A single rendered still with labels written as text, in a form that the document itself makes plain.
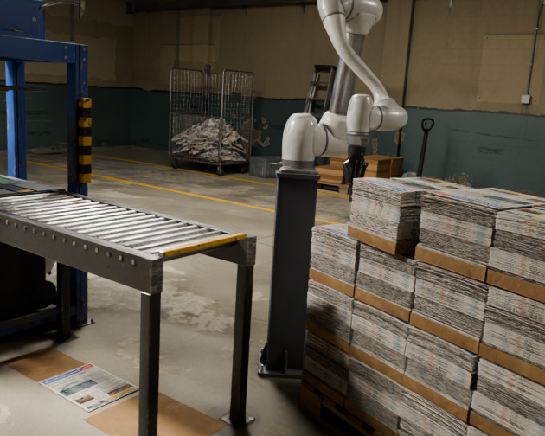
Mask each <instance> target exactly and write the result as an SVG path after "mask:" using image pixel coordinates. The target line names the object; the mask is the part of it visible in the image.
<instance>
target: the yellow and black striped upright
mask: <svg viewBox="0 0 545 436"><path fill-rule="evenodd" d="M78 102H79V183H90V182H91V173H92V99H88V98H78Z"/></svg>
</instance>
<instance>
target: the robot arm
mask: <svg viewBox="0 0 545 436"><path fill-rule="evenodd" d="M317 7H318V11H319V15H320V17H321V19H322V22H323V25H324V27H325V29H326V31H327V33H328V35H329V37H330V40H331V42H332V44H333V46H334V48H335V50H336V51H337V53H338V54H339V58H338V63H337V71H336V76H335V81H334V86H333V91H332V95H331V100H330V109H329V111H328V112H326V113H325V114H324V115H323V117H322V119H321V120H320V122H319V124H318V123H317V119H316V118H315V117H314V116H312V115H311V114H309V113H294V114H293V115H292V116H291V117H290V118H289V119H288V120H287V122H286V125H285V129H284V134H283V142H282V162H280V163H271V166H270V169H275V170H279V173H292V174H306V175H317V171H316V170H315V168H314V159H315V157H317V156H321V157H340V156H343V155H347V154H348V155H349V156H348V158H347V161H346V162H343V168H344V176H345V183H346V184H348V185H349V202H352V201H353V200H352V197H353V196H352V195H353V194H352V193H353V192H352V188H354V187H353V181H354V180H353V178H364V175H365V171H366V169H367V167H368V165H369V163H366V162H365V161H364V160H365V159H364V156H365V153H366V147H365V146H366V145H368V143H369V131H371V130H376V131H396V130H399V129H400V128H401V127H403V126H404V125H405V124H406V123H407V118H408V116H407V112H406V110H405V109H404V108H402V107H401V106H399V105H398V104H397V103H396V102H395V101H394V99H392V98H390V97H389V96H388V94H387V92H386V90H385V88H384V86H383V84H382V83H381V82H380V81H379V80H378V78H377V77H376V76H375V75H374V74H373V72H372V71H371V70H370V69H369V68H368V67H367V65H366V64H365V63H364V62H363V61H362V59H361V54H362V46H363V42H364V37H365V35H367V34H368V32H369V31H370V29H371V28H372V26H373V25H375V24H376V23H378V22H379V21H380V19H381V18H382V12H383V7H382V3H381V1H380V0H317ZM357 76H358V77H359V78H360V79H361V80H362V81H363V82H364V83H365V84H366V85H367V86H368V88H369V89H370V90H371V92H372V94H373V95H374V99H375V102H374V104H373V100H372V99H371V97H370V96H369V95H367V94H356V95H354V96H353V94H354V90H355V85H356V77H357Z"/></svg>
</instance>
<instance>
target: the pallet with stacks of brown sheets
mask: <svg viewBox="0 0 545 436"><path fill-rule="evenodd" d="M348 156H349V155H348V154H347V155H343V156H340V157H330V165H320V166H315V167H316V169H315V170H317V171H318V173H319V174H320V176H321V177H320V180H318V182H317V191H320V192H325V193H331V194H336V195H341V196H349V185H348V184H346V183H345V176H344V168H343V162H346V161H347V158H348ZM364 159H365V160H364V161H365V162H366V163H369V165H368V167H367V169H366V171H365V175H364V177H375V178H385V179H390V178H401V177H402V164H403V162H404V158H403V157H389V156H382V155H369V154H366V153H365V156H364ZM327 185H333V186H339V192H336V191H330V190H325V189H320V188H324V186H327Z"/></svg>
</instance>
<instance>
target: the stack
mask: <svg viewBox="0 0 545 436"><path fill-rule="evenodd" d="M348 225H349V223H348V222H346V224H332V225H323V226H317V227H312V230H311V231H312V238H311V239H312V240H311V242H313V243H311V264H310V266H311V269H314V270H316V271H318V272H321V273H323V274H326V275H328V276H330V277H332V278H334V279H338V280H340V281H342V282H343V283H346V284H348V285H351V286H354V287H355V286H356V287H357V288H358V289H360V290H363V291H365V292H368V293H370V294H373V295H375V296H377V297H378V298H382V299H384V300H387V301H388V302H390V303H392V304H395V305H398V306H400V307H402V308H404V309H406V310H409V312H410V311H412V313H414V314H417V315H419V316H421V317H424V318H426V319H429V320H431V321H433V322H435V323H437V324H440V325H442V326H445V327H446V328H448V329H451V330H454V331H457V332H458V333H460V334H463V335H465V336H467V337H470V338H473V339H475V340H477V341H482V343H483V344H485V345H488V346H490V347H492V348H494V349H498V350H500V351H502V352H504V353H506V354H508V355H511V356H514V357H516V358H518V359H520V360H523V361H525V362H527V363H530V364H532V365H534V366H536V367H538V368H540V369H544V370H545V303H543V302H541V301H538V300H535V299H532V298H528V297H525V296H523V295H521V294H518V293H515V292H511V291H508V290H506V289H503V288H501V287H498V286H495V285H491V284H489V283H486V282H483V281H480V280H477V279H473V278H470V277H467V276H465V275H462V274H459V273H456V272H452V271H449V270H447V269H445V268H442V267H439V266H435V265H432V264H429V263H426V262H424V261H421V260H417V259H415V258H414V256H415V253H407V254H396V255H394V254H391V253H388V252H386V251H383V250H381V249H379V248H377V247H373V246H370V245H369V244H366V243H364V242H361V241H359V240H356V239H353V238H351V237H349V236H348ZM308 284H309V285H308V286H309V288H308V293H307V294H308V298H307V301H308V302H307V314H306V317H307V320H308V321H310V322H312V323H313V324H315V325H317V326H319V327H321V328H323V329H325V330H327V331H328V332H330V333H332V334H334V335H336V336H337V337H340V338H342V339H343V340H344V341H346V342H348V343H352V344H351V345H353V346H354V347H356V348H358V349H360V350H362V351H363V352H365V353H367V354H369V355H371V356H372V357H374V358H376V359H378V360H380V361H381V362H384V363H386V364H387V365H388V366H390V367H392V368H393V369H396V370H398V371H399V372H401V373H402V378H403V374H404V373H405V374H404V375H406V376H408V377H410V378H412V379H413V380H415V381H417V382H419V383H420V384H422V385H424V386H426V387H428V388H430V389H431V390H433V391H435V392H436V393H438V394H441V395H443V396H444V397H446V398H447V399H449V400H450V401H453V402H455V403H456V404H458V405H460V406H461V407H463V408H465V409H466V410H467V416H468V411H469V410H471V409H472V412H473V413H475V414H478V415H479V416H481V417H483V418H484V419H486V420H488V421H489V422H491V423H493V424H495V425H496V426H499V427H501V428H502V429H503V430H505V431H507V432H508V433H511V434H513V435H515V436H545V385H542V384H541V383H539V382H537V381H533V380H531V379H529V378H528V377H525V376H523V375H520V374H518V373H516V372H514V371H512V370H510V369H507V368H505V367H503V366H501V365H499V364H496V363H494V362H492V361H490V360H487V359H485V358H483V357H481V356H479V355H478V354H475V353H473V352H471V351H469V350H468V349H464V348H462V347H460V346H458V345H456V344H454V343H451V342H448V341H446V340H445V339H443V338H441V337H437V336H435V335H434V334H431V333H429V332H427V331H425V330H422V329H420V328H418V327H416V326H414V325H411V324H410V322H407V321H404V320H402V319H400V318H398V317H395V316H393V315H391V314H389V313H386V312H385V311H382V310H380V309H377V308H375V307H374V306H372V305H368V304H366V303H364V302H362V301H361V300H358V299H356V298H352V297H351V296H349V295H347V294H344V293H342V292H340V291H338V290H336V289H333V288H331V287H329V286H327V285H325V284H322V283H320V282H318V281H316V280H315V279H310V280H309V281H308ZM306 335H307V337H306V342H305V354H306V356H305V366H304V370H305V371H306V372H308V373H309V374H311V375H312V376H314V377H315V378H317V379H318V380H320V381H321V382H322V383H323V384H325V385H326V386H328V387H329V388H331V389H332V390H334V391H335V392H337V393H338V394H340V395H341V396H342V397H343V398H346V397H347V399H346V400H348V401H350V402H352V403H353V404H355V405H356V406H358V407H359V408H361V409H362V410H363V411H365V412H366V413H368V414H370V415H371V416H373V417H374V418H376V419H377V420H379V421H380V422H381V423H382V424H384V425H385V426H387V427H389V428H390V429H392V430H393V431H395V432H396V433H398V432H399V433H398V434H399V435H400V436H490V435H489V434H487V433H485V432H483V431H482V430H480V429H478V428H477V427H475V426H474V425H472V424H470V423H469V422H470V421H469V422H464V421H463V420H461V419H460V418H458V417H456V416H454V415H453V414H450V413H449V412H447V411H446V410H445V409H443V408H441V407H439V406H437V405H435V404H434V403H432V402H430V401H429V400H427V399H425V398H424V397H422V396H420V395H418V394H416V393H415V392H414V391H412V390H410V389H408V388H406V387H404V386H403V385H401V384H400V383H399V382H397V381H394V380H393V379H391V378H389V377H388V376H386V375H384V374H383V373H381V372H379V371H377V370H376V369H373V368H372V367H370V366H369V365H367V364H366V363H364V362H361V361H360V360H358V359H356V358H355V357H353V356H351V355H350V354H349V353H348V352H346V351H344V350H342V349H340V348H338V347H337V346H335V345H334V344H332V343H329V342H328V341H326V340H324V339H323V338H321V337H319V336H317V335H315V334H314V333H312V332H310V331H307V334H306ZM319 392H321V391H320V390H318V389H317V388H315V387H314V386H312V385H311V384H310V383H309V382H307V381H306V380H302V381H301V396H300V404H299V409H301V410H302V411H303V412H305V413H306V414H307V415H309V416H310V417H311V418H313V419H314V420H315V421H316V422H317V423H318V424H320V425H321V426H322V427H324V428H325V429H326V430H328V431H329V432H330V433H332V434H333V435H334V436H348V435H347V434H346V433H344V432H343V431H341V430H340V429H339V428H337V427H336V426H334V425H333V424H332V423H330V422H329V421H328V420H327V419H325V417H324V412H325V407H327V408H328V409H329V410H330V411H332V412H333V413H334V414H336V415H337V416H339V417H340V418H342V419H343V420H345V421H346V422H348V423H349V424H350V425H352V426H353V427H354V428H355V429H357V430H358V431H359V432H361V433H362V434H364V435H365V436H384V435H383V434H381V433H379V432H378V431H376V430H375V429H374V428H373V427H372V426H370V425H368V424H367V423H365V422H364V421H362V420H360V419H359V418H358V417H356V416H355V415H354V414H352V413H351V412H349V411H348V410H346V409H345V408H344V407H342V406H340V405H339V404H338V403H336V402H335V401H333V400H332V399H331V398H330V397H328V396H327V395H326V394H325V395H322V394H320V393H319Z"/></svg>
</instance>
